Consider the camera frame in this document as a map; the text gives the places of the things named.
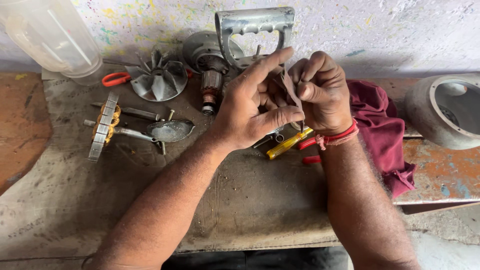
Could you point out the clear plastic jar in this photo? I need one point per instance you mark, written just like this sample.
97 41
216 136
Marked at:
48 33

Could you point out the small metal screw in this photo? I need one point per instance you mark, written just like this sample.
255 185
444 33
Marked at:
171 114

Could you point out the short metal stud bolt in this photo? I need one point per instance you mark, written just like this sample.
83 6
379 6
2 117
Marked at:
257 51

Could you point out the person's left hand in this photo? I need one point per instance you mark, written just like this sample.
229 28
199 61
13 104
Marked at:
236 112

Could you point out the dark metal chisel bar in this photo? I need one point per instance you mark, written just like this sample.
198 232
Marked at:
138 112

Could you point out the grey worn table mat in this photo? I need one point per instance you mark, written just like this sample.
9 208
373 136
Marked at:
112 195

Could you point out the motor armature with commutator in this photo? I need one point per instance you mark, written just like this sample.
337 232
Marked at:
211 90

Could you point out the brown sandpaper strip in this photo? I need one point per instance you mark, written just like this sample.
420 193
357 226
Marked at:
290 88

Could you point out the metal fan impeller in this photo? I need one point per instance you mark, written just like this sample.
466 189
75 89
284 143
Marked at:
159 80

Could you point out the round metal end plate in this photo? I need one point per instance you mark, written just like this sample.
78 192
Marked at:
200 48

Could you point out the grey round metal housing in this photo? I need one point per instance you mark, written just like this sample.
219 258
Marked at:
420 112

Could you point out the stator with copper winding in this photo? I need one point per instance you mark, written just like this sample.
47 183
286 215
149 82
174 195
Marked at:
104 125

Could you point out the oval metal cover plate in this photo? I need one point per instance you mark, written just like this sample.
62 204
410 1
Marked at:
170 130

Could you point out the person's right hand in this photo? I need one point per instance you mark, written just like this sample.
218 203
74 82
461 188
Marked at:
330 101

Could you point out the red thread wristband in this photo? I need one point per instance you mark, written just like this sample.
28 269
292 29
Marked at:
337 137

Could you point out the person's dark trousers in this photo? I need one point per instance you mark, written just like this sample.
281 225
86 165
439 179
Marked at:
262 259

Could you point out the small metal spanner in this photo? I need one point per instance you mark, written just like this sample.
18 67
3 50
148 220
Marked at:
268 138

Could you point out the maroon cloth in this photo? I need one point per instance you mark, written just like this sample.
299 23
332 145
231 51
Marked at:
378 127

